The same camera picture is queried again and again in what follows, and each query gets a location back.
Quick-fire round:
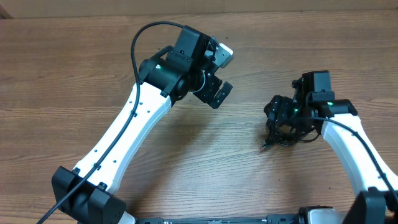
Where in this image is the black USB cable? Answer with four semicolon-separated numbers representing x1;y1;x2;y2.
260;118;321;151

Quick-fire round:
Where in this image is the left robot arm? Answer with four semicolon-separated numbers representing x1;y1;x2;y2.
52;26;234;223

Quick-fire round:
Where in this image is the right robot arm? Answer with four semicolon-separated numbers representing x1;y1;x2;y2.
262;70;397;223

